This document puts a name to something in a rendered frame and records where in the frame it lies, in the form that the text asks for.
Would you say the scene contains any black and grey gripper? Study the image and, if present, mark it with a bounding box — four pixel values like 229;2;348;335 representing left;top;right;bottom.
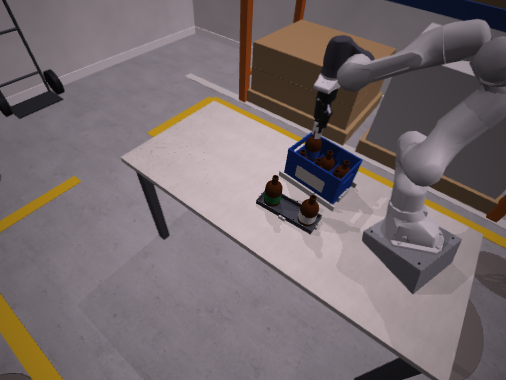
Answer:
312;89;338;139

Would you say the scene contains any brown bottle with green label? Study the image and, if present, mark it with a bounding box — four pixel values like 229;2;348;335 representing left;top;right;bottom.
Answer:
264;175;283;207

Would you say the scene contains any blue crate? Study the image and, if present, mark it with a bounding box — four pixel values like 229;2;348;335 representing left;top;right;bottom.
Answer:
284;132;363;205

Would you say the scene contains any brown bottle with blue label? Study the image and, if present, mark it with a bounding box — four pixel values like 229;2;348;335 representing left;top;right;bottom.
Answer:
304;130;322;162

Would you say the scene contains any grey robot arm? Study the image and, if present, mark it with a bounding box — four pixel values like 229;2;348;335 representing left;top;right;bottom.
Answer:
314;19;506;254

